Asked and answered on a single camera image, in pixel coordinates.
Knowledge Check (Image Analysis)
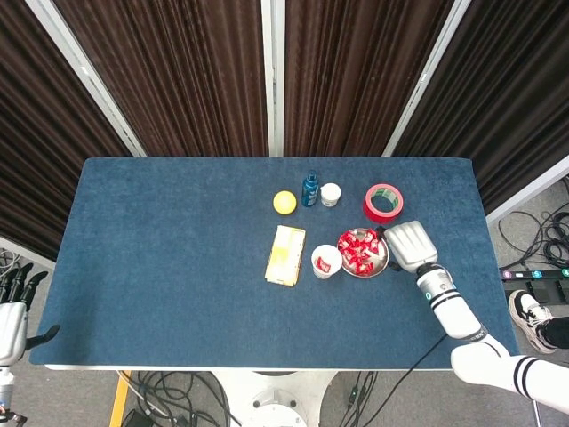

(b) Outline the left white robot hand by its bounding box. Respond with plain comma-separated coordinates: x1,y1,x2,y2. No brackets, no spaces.
0,262,61,366

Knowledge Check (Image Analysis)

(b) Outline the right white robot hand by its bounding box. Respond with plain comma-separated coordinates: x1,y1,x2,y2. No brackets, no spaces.
376,221,439,273

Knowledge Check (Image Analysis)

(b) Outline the red candies heap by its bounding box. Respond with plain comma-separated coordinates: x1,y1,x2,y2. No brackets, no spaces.
338,230,384,273

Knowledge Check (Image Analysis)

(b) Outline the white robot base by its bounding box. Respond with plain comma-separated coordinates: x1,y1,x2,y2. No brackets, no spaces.
212,368,339,427

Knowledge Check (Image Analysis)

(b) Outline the silver metal plate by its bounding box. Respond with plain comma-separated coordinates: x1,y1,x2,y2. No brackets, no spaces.
336,227,390,278

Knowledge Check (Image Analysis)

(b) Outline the white paper cup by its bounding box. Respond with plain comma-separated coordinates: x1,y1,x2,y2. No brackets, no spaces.
310,244,344,280

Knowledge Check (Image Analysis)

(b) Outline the red tape roll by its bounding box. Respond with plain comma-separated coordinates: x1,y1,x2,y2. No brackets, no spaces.
363,182,405,224

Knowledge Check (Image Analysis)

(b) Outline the small white jar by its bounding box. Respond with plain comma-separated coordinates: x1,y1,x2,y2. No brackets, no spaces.
319,182,342,207

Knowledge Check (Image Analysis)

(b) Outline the blue spray bottle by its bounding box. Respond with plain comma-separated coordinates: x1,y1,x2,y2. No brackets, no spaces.
301,170,319,208

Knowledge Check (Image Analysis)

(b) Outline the black power strip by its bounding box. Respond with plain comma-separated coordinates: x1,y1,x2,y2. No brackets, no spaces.
500,266,569,282

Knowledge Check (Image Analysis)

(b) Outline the yellow bar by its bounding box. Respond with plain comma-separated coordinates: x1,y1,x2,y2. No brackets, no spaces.
108,370,132,427

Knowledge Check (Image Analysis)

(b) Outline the yellow ball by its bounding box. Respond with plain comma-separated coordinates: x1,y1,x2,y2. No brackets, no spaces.
272,189,298,216

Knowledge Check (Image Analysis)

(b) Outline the white and black sneaker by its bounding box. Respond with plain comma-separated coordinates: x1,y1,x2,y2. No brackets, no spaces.
508,289,559,355

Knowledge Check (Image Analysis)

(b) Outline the black floor box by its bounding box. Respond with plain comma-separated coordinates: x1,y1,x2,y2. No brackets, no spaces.
526,279,569,306

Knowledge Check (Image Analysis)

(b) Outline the black trouser leg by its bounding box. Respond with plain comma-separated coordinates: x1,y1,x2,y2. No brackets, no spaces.
544,318,569,350

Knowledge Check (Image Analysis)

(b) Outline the brown pleated curtain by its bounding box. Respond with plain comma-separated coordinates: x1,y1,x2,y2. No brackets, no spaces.
393,0,569,214
0,0,134,262
52,0,270,157
283,0,455,157

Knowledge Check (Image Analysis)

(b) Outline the blue table cloth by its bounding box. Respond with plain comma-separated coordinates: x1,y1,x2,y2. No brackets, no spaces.
28,155,524,368

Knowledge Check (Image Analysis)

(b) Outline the grey cable bundle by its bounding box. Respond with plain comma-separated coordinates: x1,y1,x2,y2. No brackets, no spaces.
0,247,21,280

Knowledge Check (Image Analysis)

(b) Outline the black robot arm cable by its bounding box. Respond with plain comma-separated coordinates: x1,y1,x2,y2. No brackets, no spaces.
390,334,448,427

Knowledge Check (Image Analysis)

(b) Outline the black cable bundle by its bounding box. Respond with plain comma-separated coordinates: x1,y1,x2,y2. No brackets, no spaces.
497,177,569,272
341,371,379,427
126,371,244,427

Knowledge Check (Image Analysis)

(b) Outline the white table frame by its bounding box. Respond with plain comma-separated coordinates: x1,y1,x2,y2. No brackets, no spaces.
44,363,454,373

